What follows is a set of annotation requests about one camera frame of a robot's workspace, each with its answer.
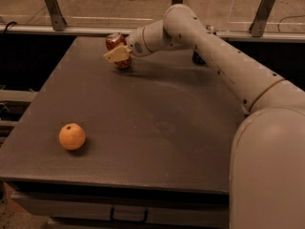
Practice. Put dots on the left metal bracket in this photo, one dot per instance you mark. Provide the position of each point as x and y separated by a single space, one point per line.
58 21

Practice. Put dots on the metal rail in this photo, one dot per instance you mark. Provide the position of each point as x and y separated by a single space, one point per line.
277 37

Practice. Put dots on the blue pepsi can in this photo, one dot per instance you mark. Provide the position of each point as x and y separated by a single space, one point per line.
196 58

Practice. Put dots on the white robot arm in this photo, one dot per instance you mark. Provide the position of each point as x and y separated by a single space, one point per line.
267 167

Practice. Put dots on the orange fruit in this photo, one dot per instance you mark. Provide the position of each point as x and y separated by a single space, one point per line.
72 137

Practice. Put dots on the red coke can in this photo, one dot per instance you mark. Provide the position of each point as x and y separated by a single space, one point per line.
114 40

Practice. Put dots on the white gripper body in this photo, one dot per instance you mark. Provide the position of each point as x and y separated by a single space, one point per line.
134 44

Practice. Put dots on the right metal bracket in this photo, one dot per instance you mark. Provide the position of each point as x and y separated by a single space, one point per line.
258 26

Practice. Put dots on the grey drawer with black handle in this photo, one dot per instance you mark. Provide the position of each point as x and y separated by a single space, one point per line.
95 212

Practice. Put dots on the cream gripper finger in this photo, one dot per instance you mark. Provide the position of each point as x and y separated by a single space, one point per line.
119 53

